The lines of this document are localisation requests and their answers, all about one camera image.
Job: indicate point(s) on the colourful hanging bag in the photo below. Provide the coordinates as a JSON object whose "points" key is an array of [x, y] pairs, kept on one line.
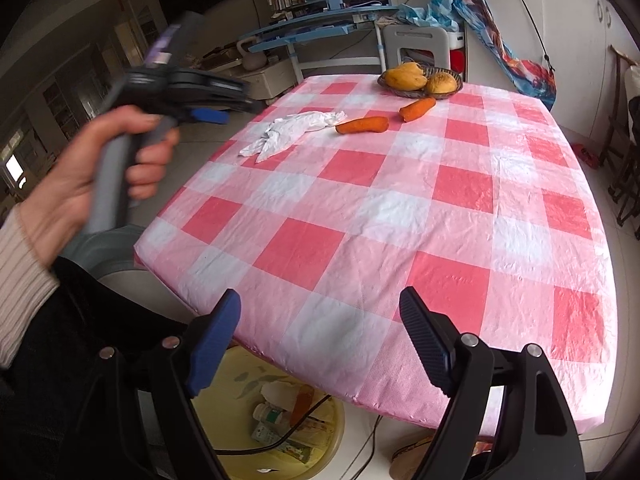
{"points": [[528, 77]]}

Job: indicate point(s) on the blue study desk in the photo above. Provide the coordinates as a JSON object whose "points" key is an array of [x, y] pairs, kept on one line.
{"points": [[336, 19]]}

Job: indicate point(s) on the yellow mango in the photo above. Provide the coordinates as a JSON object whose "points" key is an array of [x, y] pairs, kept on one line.
{"points": [[441, 83], [408, 76]]}

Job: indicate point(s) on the yellow trash bin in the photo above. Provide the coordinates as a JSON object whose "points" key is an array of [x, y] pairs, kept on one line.
{"points": [[264, 424]]}

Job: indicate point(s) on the yellow mango left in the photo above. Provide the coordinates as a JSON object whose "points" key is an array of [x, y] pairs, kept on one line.
{"points": [[408, 76]]}

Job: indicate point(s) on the pink round vase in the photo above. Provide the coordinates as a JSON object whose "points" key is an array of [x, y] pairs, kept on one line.
{"points": [[251, 60]]}

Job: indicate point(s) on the person's left hand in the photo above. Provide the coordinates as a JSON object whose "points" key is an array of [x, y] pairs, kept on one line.
{"points": [[59, 206]]}

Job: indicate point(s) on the white wall cabinet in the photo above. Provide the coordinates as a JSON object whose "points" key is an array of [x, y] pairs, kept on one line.
{"points": [[577, 36]]}

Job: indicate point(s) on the white tissue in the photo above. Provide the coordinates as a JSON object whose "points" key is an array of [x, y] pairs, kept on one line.
{"points": [[284, 132]]}

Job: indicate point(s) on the pink checkered tablecloth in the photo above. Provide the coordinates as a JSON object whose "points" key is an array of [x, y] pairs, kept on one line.
{"points": [[480, 205]]}

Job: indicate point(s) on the yellow mango right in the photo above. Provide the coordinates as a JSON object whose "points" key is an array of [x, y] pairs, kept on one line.
{"points": [[441, 83]]}

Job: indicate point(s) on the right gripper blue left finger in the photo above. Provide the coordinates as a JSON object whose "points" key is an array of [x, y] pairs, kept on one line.
{"points": [[211, 335]]}

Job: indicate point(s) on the white tv cabinet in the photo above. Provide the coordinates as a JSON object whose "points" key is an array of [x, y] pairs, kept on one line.
{"points": [[266, 83]]}

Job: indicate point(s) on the grey plastic stool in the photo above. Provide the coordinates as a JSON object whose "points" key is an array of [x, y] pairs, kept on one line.
{"points": [[408, 37]]}

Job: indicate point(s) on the dark wooden chair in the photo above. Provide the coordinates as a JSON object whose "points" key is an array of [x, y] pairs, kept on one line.
{"points": [[620, 151]]}

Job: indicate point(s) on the dark fruit basket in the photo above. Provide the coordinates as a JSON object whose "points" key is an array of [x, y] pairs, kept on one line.
{"points": [[428, 70]]}

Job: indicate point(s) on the clear plastic water bottle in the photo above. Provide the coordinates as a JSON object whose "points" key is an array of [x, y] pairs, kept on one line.
{"points": [[274, 417]]}

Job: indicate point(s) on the cream sweater left forearm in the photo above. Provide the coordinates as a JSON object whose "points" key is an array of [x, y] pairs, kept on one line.
{"points": [[26, 284]]}

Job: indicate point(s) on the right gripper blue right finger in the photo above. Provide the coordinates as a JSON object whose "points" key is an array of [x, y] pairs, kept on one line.
{"points": [[433, 337]]}

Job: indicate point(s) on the light blue cloth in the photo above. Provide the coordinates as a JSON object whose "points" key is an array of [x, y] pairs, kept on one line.
{"points": [[437, 13]]}

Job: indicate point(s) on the grey green chair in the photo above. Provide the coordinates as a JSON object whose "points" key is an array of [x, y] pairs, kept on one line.
{"points": [[105, 253]]}

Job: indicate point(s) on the carrot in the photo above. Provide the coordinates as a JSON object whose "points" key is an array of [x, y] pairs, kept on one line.
{"points": [[370, 124], [416, 109]]}

